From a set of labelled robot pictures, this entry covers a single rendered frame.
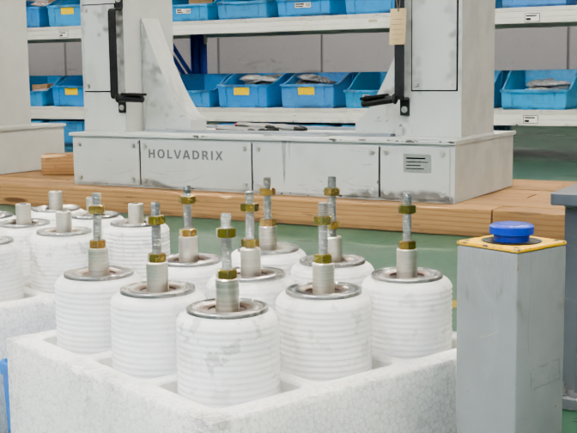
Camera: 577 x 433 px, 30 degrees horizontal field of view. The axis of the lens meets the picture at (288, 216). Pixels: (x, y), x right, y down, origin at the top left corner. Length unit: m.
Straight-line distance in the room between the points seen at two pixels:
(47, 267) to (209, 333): 0.56
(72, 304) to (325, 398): 0.31
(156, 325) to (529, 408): 0.36
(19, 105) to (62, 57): 5.66
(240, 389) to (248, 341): 0.04
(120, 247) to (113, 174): 2.24
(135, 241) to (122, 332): 0.48
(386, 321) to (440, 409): 0.10
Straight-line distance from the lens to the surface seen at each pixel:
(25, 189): 3.94
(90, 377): 1.06
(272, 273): 1.14
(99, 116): 3.87
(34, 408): 1.19
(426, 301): 1.10
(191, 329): 0.95
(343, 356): 1.03
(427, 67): 3.21
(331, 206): 1.21
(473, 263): 0.97
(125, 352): 1.06
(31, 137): 4.48
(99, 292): 1.13
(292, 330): 1.03
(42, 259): 1.47
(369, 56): 10.24
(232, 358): 0.95
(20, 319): 1.40
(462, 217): 3.06
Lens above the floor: 0.47
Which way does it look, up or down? 8 degrees down
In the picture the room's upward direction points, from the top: 1 degrees counter-clockwise
